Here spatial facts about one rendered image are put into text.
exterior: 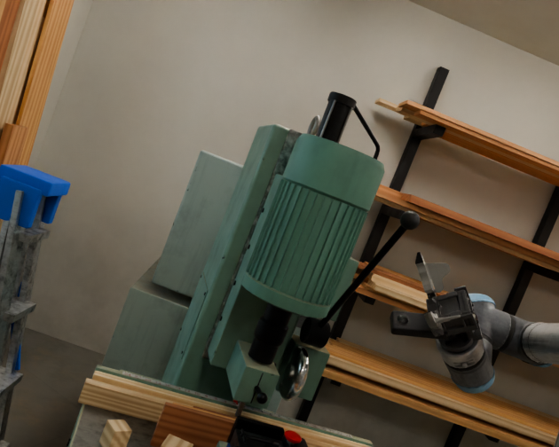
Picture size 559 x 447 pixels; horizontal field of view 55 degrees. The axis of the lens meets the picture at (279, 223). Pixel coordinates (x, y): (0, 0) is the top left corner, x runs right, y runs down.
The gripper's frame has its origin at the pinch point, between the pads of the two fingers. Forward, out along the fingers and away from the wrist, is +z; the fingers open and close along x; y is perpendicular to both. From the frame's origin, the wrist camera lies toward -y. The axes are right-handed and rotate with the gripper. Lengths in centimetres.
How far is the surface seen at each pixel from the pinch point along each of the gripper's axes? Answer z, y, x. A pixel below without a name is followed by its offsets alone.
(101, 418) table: 12, -57, 24
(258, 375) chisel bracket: 2.2, -31.4, 14.7
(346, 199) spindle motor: 20.7, -6.4, -3.8
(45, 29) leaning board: 41, -137, -160
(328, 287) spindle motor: 9.0, -14.6, 4.2
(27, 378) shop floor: -82, -218, -72
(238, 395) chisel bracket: 1.6, -35.7, 17.5
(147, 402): 7, -52, 19
